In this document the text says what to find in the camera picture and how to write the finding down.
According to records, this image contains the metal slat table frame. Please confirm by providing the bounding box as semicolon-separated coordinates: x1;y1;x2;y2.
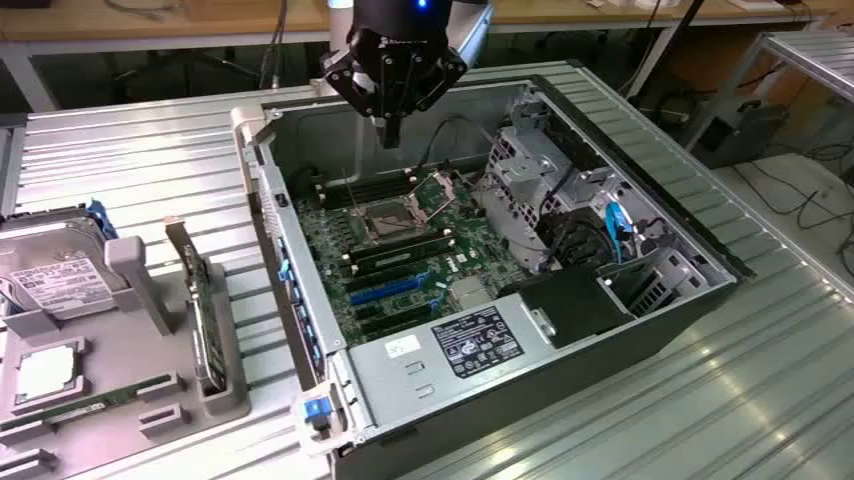
683;32;854;151

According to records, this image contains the grey parts rack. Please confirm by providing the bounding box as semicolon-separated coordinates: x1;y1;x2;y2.
0;234;254;480

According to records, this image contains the green motherboard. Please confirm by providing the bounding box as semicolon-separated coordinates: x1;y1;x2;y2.
292;164;528;346

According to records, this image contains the blue disk caddy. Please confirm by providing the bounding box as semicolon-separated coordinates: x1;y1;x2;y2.
82;197;121;241

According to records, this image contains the wooden desk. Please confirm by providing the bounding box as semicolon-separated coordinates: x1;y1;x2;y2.
0;0;835;57

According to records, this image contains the thin metal locking lever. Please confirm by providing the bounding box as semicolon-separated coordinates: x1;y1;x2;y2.
340;168;367;214

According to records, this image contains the black fan shroud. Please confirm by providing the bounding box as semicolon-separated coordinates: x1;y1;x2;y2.
499;267;639;351

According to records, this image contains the blue expansion slot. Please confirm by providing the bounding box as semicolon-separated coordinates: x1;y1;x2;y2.
347;273;433;307

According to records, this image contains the open black PC case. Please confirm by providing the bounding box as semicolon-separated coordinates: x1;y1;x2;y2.
229;59;759;480

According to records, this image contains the grey box with handle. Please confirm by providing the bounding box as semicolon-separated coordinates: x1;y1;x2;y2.
692;99;788;169

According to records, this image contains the blue case latch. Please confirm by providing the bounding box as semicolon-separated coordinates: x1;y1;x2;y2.
300;397;333;426

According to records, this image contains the blue flat wire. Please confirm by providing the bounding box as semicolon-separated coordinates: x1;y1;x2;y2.
603;199;635;265

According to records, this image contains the black expansion slot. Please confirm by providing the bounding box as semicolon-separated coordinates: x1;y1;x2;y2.
356;298;436;327

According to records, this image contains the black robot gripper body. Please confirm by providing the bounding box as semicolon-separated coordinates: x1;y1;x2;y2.
349;0;455;101

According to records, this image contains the grey hanging cable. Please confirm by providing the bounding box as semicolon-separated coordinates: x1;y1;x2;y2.
257;0;289;90

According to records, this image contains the grey power supply unit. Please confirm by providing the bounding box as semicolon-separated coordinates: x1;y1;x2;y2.
345;293;559;431

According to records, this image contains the silver CPU chip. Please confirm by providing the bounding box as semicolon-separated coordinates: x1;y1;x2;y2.
13;347;86;401

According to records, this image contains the silver chipset heatsink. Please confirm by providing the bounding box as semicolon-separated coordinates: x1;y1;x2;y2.
447;278;496;311

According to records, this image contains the black curved wire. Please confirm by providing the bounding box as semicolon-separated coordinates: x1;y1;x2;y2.
416;115;499;171

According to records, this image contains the silver hard disk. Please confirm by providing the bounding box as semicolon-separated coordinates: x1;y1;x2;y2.
0;215;129;321

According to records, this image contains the black floor cable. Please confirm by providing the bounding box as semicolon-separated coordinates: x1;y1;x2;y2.
732;159;854;231

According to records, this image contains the CPU socket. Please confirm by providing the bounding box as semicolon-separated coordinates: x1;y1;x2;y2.
356;199;419;244

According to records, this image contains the metal disk bay cage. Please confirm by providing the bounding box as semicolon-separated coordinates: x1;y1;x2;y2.
483;124;605;274

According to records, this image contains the metal socket cover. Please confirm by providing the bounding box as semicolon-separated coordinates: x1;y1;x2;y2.
403;169;465;221

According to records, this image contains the black graphics card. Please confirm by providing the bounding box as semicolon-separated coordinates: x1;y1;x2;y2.
161;214;229;394

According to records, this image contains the installed green RAM stick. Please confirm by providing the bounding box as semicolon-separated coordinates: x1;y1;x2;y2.
345;238;459;267

